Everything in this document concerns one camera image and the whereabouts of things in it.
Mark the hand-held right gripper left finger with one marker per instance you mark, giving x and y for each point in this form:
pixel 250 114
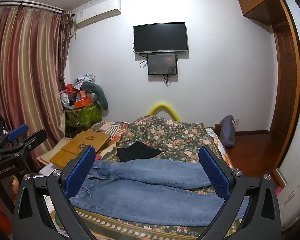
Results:
pixel 80 171

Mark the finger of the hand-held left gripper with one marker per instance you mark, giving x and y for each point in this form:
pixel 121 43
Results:
pixel 18 130
pixel 33 138

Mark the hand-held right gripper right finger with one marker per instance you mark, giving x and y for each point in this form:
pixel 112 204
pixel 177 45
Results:
pixel 214 172

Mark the blue denim pants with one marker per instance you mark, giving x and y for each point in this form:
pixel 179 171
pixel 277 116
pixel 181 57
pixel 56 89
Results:
pixel 145 195

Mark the light wooden board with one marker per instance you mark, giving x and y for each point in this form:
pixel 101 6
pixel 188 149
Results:
pixel 46 156

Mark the wooden lap desk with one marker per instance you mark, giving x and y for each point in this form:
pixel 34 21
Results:
pixel 86 140

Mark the grey backpack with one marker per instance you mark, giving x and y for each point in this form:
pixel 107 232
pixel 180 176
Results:
pixel 227 131

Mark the green bag with clutter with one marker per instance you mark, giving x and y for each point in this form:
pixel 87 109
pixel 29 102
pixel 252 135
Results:
pixel 83 117

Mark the striped cloth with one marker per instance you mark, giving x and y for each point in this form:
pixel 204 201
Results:
pixel 112 127

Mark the floral blanket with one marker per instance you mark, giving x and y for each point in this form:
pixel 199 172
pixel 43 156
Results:
pixel 170 135

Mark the black folded cloth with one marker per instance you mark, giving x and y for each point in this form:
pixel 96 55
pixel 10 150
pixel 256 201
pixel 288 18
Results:
pixel 137 152

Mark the orange box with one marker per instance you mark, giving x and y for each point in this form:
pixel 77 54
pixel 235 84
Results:
pixel 83 103

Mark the red packet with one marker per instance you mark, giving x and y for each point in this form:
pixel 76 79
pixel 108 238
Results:
pixel 70 88

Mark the striped brown curtain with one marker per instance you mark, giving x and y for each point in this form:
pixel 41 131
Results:
pixel 27 67

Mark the pink small item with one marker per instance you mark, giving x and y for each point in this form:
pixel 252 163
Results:
pixel 278 190

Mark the white crumpled cloth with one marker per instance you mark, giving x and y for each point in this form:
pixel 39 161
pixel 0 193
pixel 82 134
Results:
pixel 85 78

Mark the grey plush toy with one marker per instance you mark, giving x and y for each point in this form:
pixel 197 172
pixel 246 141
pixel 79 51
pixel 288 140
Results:
pixel 100 92

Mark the yellow padded bed arch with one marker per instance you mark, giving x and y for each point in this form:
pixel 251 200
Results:
pixel 162 105

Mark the wooden door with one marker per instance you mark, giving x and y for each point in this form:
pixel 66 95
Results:
pixel 286 87

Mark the white air conditioner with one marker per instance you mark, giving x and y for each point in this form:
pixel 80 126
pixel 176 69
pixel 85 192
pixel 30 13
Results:
pixel 97 12

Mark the wooden overhead cabinet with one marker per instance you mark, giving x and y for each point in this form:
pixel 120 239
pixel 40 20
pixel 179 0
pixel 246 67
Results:
pixel 260 0

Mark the small black wall monitor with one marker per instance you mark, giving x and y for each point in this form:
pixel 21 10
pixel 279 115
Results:
pixel 162 63

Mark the black wall television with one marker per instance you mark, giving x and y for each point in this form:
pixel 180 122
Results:
pixel 161 37

